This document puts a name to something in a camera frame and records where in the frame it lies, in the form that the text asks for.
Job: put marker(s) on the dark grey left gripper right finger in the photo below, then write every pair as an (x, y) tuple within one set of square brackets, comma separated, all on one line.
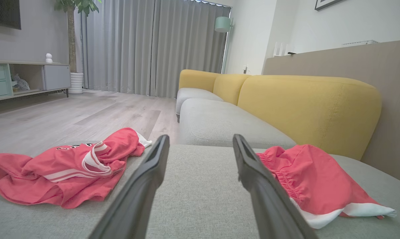
[(266, 199)]

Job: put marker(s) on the small white camera device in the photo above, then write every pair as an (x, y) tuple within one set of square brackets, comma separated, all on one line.
[(48, 58)]

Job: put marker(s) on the large grey sofa seat cushion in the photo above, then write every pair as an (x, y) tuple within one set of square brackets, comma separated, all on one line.
[(200, 199)]

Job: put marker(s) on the red basketball jersey number 23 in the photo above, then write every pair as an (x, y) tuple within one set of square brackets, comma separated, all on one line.
[(67, 187)]

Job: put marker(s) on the wide yellow sofa back cushion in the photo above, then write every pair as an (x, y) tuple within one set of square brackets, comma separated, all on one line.
[(302, 109)]

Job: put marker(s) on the white router with antennas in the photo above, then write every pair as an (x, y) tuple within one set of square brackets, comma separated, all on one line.
[(279, 49)]

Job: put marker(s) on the black framed wall picture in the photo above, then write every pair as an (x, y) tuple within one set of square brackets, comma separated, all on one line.
[(326, 3)]

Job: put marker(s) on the black wall television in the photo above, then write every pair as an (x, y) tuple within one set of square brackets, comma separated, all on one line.
[(4, 11)]

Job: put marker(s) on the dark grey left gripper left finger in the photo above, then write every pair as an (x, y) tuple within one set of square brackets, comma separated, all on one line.
[(143, 186)]

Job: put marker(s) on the red shorts white trim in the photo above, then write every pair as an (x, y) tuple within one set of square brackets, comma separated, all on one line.
[(319, 179)]

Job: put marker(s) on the grey pleated curtain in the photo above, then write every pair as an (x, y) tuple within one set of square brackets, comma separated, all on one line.
[(137, 49)]

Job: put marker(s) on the white ribbed plant pot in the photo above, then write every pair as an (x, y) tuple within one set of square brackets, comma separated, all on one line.
[(76, 83)]

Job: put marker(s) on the flat white box device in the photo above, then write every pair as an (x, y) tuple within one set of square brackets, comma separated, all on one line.
[(361, 42)]

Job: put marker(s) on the TV cabinet with mint drawers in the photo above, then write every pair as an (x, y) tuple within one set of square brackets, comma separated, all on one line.
[(55, 77)]

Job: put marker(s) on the tall green indoor tree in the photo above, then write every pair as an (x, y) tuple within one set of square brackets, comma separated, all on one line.
[(71, 39)]

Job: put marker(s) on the grey plush toy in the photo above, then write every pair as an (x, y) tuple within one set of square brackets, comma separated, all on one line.
[(21, 83)]

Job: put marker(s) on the mint shade floor lamp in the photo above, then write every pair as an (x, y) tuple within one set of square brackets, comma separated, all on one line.
[(222, 25)]

